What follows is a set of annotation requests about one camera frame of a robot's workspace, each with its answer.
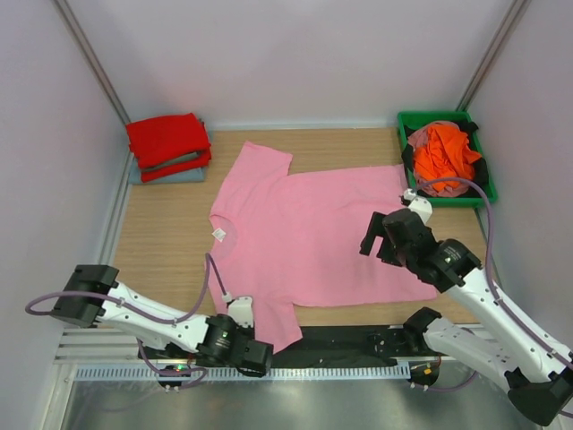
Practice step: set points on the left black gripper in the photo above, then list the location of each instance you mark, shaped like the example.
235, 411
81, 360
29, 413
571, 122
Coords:
250, 331

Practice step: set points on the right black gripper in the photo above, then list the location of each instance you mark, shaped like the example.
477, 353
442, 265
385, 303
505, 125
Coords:
377, 228

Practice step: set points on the pink t shirt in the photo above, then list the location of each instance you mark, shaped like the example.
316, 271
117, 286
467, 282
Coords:
287, 240

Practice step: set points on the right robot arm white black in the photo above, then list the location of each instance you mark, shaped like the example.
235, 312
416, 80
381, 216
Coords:
527, 363

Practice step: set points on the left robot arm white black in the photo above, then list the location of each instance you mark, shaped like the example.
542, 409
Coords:
94, 295

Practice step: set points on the orange t shirt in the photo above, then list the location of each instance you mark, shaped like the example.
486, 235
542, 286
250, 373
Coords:
443, 157

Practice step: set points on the red folded t shirt lower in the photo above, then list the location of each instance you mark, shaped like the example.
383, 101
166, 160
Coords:
190, 167

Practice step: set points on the red folded t shirt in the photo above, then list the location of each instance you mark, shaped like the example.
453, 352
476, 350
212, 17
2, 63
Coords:
155, 141
190, 167

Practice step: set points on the grey folded t shirt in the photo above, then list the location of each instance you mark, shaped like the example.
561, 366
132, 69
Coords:
134, 173

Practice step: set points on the red folded t shirt top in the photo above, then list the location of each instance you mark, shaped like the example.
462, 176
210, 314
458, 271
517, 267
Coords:
155, 141

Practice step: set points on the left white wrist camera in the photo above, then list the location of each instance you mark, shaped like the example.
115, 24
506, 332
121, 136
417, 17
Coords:
240, 310

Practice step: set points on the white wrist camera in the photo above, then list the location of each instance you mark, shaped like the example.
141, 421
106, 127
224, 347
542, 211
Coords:
417, 204
240, 310

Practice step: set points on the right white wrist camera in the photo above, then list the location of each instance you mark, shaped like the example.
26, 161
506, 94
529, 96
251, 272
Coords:
417, 204

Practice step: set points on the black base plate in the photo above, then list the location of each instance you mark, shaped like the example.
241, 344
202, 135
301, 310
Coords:
350, 347

